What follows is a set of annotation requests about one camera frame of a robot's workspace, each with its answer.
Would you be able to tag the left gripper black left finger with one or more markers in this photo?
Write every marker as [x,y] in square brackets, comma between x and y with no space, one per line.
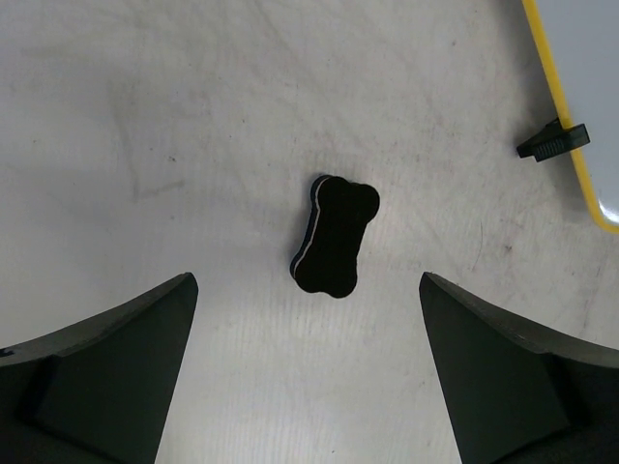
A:
[99,390]

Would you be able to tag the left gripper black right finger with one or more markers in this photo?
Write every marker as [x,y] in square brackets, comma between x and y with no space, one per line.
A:
[517,391]

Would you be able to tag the black bone shaped eraser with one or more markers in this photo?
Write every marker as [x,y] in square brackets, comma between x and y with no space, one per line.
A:
[340,212]

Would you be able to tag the yellow framed whiteboard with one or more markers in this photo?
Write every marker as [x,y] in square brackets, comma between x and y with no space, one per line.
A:
[577,42]

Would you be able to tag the black whiteboard foot lower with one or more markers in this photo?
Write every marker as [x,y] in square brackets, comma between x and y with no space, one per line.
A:
[552,141]

